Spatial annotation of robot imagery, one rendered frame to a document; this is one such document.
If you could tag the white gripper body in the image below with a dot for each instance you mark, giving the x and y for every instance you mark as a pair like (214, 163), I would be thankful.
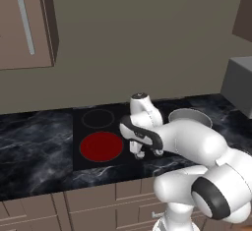
(135, 146)

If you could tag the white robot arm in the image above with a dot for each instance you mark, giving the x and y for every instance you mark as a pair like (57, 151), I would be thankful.
(193, 143)

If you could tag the brown corner drawer front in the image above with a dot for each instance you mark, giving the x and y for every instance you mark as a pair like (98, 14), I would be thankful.
(13, 210)

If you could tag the brown lower cupboard front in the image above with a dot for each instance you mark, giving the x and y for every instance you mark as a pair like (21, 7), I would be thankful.
(95, 220)

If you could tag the brown small drawer front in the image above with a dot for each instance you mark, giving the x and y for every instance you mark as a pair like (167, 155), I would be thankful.
(134, 188)

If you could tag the dark brown wall cupboard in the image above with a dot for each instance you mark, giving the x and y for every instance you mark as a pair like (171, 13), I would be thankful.
(244, 9)

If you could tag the grey metal pot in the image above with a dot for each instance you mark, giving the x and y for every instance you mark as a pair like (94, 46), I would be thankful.
(192, 114)

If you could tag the black glass hob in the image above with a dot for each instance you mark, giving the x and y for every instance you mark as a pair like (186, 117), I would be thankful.
(98, 162)

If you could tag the brown wall cupboard door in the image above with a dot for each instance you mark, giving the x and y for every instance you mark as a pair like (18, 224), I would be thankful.
(13, 25)

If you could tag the brown wide drawer front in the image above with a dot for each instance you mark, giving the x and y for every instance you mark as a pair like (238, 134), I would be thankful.
(90, 196)

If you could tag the grey box appliance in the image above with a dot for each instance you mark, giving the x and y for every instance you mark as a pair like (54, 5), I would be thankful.
(238, 81)

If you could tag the brown wall cupboard carcass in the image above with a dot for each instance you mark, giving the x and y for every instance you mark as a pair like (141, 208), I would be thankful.
(50, 18)

